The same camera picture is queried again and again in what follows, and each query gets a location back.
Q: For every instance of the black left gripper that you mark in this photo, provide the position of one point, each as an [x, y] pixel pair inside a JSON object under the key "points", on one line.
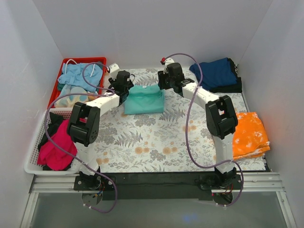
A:
{"points": [[123, 97]]}

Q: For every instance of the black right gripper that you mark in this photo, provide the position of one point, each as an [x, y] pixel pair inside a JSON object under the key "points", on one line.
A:
{"points": [[162, 82]]}

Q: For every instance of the teal t-shirt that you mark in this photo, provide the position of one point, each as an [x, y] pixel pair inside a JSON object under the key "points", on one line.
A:
{"points": [[144, 100]]}

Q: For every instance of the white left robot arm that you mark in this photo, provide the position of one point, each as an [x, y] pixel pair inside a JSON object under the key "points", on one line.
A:
{"points": [[83, 128]]}

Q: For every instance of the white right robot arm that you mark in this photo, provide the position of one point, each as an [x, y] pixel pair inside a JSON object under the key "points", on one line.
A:
{"points": [[220, 115]]}

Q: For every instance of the red plastic basket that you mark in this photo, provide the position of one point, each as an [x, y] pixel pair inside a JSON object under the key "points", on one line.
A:
{"points": [[86, 60]]}

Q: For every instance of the folded blue t-shirt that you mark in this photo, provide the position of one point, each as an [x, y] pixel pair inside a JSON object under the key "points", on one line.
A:
{"points": [[206, 73]]}

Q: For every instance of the light blue garment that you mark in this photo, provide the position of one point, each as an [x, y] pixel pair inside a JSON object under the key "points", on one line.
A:
{"points": [[73, 76]]}

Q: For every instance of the pastel patterned garment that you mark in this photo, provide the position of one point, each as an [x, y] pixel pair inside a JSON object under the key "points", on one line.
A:
{"points": [[70, 100]]}

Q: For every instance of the black garment in basket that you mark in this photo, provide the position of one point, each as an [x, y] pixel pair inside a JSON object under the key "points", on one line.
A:
{"points": [[55, 121]]}

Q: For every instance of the orange white tie-dye t-shirt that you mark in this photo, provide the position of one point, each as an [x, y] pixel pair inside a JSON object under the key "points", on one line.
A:
{"points": [[250, 139]]}

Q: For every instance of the magenta garment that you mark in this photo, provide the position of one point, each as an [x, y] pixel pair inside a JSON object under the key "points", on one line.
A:
{"points": [[59, 153]]}

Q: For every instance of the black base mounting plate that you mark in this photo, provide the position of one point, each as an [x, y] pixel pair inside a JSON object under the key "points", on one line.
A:
{"points": [[157, 185]]}

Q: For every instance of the white plastic basket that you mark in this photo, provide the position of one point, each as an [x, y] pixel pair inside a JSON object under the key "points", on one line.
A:
{"points": [[31, 166]]}

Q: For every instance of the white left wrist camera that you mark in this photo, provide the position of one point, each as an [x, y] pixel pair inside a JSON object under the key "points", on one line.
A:
{"points": [[114, 69]]}

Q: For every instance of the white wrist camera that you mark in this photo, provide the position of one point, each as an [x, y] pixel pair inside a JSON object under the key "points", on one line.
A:
{"points": [[114, 69], [166, 61]]}

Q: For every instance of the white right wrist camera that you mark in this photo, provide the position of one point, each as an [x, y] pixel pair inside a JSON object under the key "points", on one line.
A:
{"points": [[166, 61]]}

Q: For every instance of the aluminium rail frame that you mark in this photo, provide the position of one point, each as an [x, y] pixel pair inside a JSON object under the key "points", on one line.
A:
{"points": [[253, 182]]}

